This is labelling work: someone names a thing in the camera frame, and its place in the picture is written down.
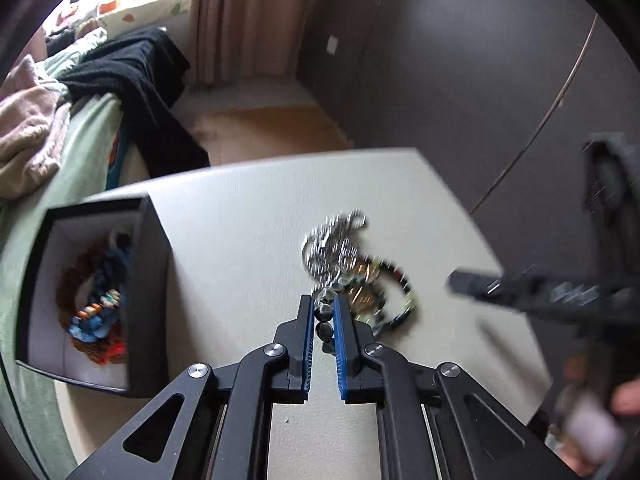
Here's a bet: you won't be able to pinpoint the bronze metal jewelry piece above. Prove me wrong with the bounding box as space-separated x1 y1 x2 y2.
347 264 383 317

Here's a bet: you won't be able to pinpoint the black garment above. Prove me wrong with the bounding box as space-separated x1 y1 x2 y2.
54 26 212 178

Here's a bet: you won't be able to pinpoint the red orange tassel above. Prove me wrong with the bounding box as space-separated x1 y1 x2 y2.
91 331 130 367

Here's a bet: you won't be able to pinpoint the dark stone bead bracelet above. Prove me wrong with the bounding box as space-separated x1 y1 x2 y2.
312 281 342 357

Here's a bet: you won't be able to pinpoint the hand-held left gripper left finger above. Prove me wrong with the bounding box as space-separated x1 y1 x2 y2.
65 295 316 480

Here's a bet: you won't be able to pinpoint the beige pink blanket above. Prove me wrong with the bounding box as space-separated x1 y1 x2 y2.
0 54 72 197

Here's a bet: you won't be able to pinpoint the blue bead bracelet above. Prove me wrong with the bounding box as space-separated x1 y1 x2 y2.
69 237 135 345

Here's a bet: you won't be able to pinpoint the black jewelry box white lining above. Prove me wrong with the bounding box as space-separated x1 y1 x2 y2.
14 194 174 399

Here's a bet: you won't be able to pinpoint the pink curtain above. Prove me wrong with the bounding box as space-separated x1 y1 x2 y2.
189 0 332 87

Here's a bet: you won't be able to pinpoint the black bead bracelet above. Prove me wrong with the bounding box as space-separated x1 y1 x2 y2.
359 254 420 335

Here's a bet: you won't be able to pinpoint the person's right hand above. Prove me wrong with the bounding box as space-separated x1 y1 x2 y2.
611 379 640 417

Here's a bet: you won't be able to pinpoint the silver chain necklace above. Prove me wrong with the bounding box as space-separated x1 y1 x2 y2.
301 209 370 288

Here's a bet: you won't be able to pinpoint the green bed sheet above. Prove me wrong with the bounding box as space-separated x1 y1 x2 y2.
0 27 125 476

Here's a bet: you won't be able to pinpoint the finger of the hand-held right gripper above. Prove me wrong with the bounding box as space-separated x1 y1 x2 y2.
446 266 603 315

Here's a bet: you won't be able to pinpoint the floral white quilt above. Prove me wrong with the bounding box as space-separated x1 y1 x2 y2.
97 0 195 37

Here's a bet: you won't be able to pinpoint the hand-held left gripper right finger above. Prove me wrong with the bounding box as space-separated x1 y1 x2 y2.
333 296 581 480

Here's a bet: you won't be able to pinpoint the beaded bracelets in box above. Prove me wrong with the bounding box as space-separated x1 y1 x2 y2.
56 242 132 363

